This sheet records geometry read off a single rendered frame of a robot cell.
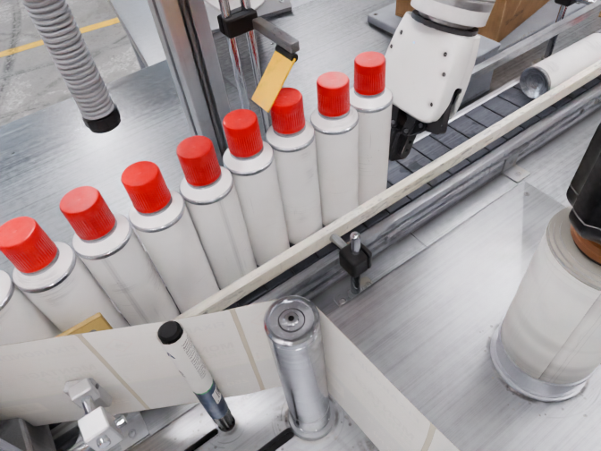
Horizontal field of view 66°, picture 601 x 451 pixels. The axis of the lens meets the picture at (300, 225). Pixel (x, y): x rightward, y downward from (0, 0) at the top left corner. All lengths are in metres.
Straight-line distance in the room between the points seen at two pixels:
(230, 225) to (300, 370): 0.18
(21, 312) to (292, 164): 0.28
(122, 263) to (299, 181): 0.20
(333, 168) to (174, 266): 0.20
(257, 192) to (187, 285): 0.12
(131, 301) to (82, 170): 0.45
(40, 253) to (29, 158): 0.57
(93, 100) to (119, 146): 0.44
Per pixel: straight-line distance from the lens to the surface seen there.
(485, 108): 0.81
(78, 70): 0.46
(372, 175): 0.58
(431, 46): 0.55
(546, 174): 0.80
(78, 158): 0.93
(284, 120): 0.46
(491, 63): 0.76
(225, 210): 0.45
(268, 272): 0.53
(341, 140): 0.50
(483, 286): 0.57
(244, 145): 0.44
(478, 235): 0.61
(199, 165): 0.42
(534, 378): 0.49
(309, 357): 0.33
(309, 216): 0.54
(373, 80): 0.51
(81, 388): 0.40
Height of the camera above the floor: 1.34
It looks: 49 degrees down
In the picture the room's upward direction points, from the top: 8 degrees counter-clockwise
